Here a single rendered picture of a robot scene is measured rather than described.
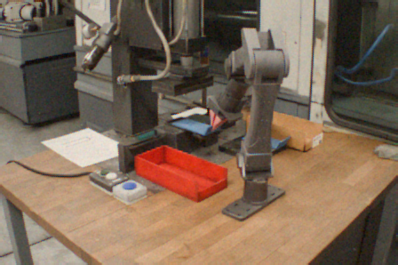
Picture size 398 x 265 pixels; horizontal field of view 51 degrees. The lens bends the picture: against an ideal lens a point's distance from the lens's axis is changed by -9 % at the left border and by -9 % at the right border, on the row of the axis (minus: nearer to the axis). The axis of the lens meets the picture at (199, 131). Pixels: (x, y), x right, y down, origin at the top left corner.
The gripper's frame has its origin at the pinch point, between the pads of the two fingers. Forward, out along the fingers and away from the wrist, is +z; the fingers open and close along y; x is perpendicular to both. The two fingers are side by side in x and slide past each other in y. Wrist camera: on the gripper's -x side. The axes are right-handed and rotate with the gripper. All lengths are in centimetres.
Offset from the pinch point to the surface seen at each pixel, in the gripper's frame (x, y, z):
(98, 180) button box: 37.4, 4.1, 12.5
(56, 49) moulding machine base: -122, 250, 176
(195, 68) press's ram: 0.5, 15.3, -11.3
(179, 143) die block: 6.9, 4.1, 9.0
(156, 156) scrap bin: 15.8, 3.7, 10.8
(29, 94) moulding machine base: -90, 231, 211
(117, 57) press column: 4.6, 44.0, 6.1
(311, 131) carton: -35.6, -16.7, -2.7
